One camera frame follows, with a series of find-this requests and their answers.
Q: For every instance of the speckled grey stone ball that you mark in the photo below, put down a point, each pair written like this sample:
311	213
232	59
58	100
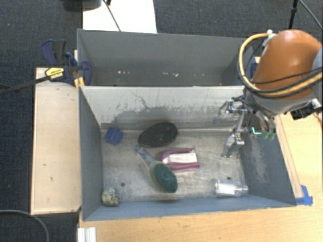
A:
111	197

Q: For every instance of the grey metal bin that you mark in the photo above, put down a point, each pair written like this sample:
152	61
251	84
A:
196	165

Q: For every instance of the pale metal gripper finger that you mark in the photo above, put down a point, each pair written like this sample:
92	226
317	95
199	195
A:
233	142
233	106

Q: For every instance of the pale wood board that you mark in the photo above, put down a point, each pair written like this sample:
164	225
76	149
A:
55	147

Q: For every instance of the blue sponge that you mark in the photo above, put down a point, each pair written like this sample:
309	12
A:
113	135

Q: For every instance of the black oval disc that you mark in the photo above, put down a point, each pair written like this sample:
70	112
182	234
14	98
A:
158	134

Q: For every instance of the black cylinder on white bracket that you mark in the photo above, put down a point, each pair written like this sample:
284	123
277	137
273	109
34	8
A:
301	112

